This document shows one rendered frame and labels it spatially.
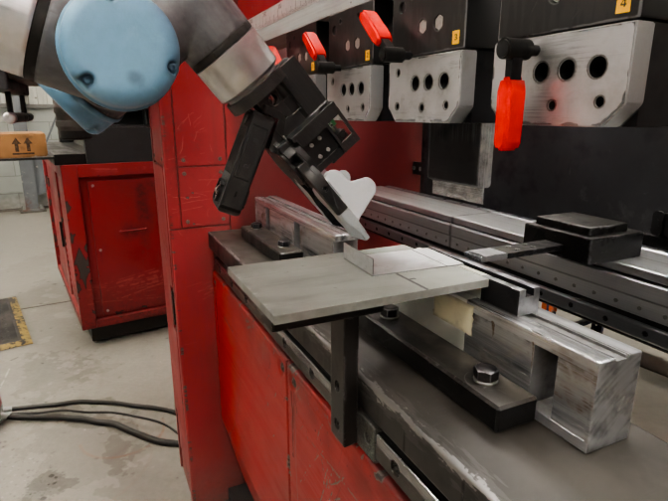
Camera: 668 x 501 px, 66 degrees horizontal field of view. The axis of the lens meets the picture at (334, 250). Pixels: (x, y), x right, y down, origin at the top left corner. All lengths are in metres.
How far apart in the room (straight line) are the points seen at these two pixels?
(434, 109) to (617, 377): 0.34
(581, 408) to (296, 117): 0.41
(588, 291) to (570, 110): 0.41
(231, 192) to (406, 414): 0.30
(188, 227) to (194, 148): 0.21
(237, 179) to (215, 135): 0.86
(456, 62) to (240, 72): 0.24
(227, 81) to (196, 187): 0.89
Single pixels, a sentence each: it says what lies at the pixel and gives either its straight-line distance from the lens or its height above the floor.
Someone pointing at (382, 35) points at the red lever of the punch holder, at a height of 1.28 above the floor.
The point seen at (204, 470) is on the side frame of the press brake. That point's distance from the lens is 1.74.
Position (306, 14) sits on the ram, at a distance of 1.01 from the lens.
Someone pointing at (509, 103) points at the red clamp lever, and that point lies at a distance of 0.50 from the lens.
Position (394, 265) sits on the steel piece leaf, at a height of 1.00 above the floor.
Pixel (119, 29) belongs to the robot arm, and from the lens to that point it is 0.37.
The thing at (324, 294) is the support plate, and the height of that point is 1.00.
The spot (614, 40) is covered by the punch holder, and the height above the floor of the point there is 1.24.
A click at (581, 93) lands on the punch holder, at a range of 0.49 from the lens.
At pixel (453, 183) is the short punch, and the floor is 1.10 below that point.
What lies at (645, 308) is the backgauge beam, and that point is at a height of 0.93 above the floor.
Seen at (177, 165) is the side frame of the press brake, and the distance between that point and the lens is 1.40.
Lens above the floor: 1.19
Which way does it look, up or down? 15 degrees down
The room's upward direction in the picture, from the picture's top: straight up
